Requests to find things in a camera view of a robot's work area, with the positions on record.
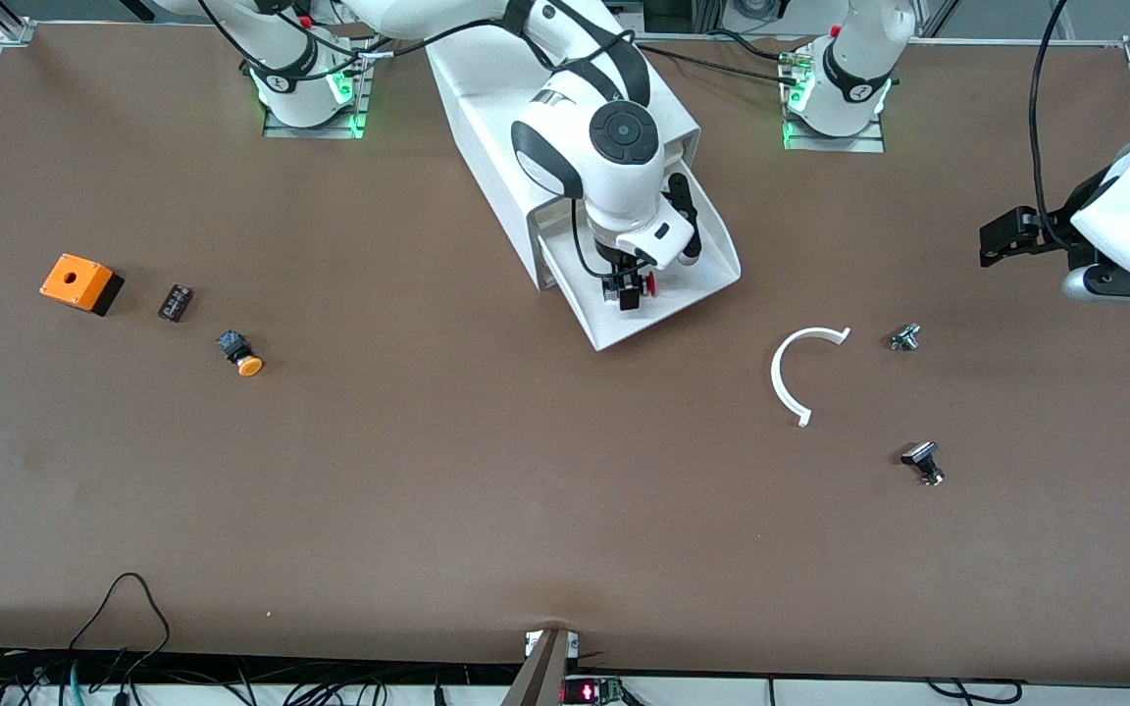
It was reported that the white curved plastic arc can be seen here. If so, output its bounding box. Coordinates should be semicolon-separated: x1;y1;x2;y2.
770;327;852;429

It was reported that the black looped cable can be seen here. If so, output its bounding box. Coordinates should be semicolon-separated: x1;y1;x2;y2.
65;572;172;678

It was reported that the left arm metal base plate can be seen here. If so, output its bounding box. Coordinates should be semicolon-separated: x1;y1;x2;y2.
782;57;888;155

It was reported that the brown wedge post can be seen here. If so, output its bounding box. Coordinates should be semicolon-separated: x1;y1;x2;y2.
501;628;572;706

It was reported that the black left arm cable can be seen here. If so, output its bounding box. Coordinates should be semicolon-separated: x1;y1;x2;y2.
1029;0;1078;228

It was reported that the orange mushroom push button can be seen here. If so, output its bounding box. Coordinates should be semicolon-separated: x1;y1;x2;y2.
216;329;266;378

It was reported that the black table cable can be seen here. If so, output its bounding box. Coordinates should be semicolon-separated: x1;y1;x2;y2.
629;39;790;66
661;51;796;87

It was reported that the orange box with hole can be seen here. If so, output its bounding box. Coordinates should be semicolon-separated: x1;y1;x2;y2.
39;253;125;317

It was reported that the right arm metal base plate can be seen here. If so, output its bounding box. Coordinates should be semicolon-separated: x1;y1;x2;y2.
261;61;376;140

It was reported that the small white bracket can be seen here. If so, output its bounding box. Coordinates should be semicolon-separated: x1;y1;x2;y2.
524;630;582;660

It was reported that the black cable bundle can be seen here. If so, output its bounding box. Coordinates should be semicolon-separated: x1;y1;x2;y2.
0;647;488;706

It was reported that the white drawer cabinet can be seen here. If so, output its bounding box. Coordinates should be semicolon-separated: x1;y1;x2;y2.
425;25;701;292

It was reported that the circuit board red display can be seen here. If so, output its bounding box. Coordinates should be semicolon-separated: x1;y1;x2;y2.
561;675;625;706

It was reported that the black silver button component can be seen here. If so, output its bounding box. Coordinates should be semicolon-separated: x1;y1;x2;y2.
899;441;947;487

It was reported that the white deep drawer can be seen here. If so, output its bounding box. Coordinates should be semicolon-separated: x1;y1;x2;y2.
538;162;743;352

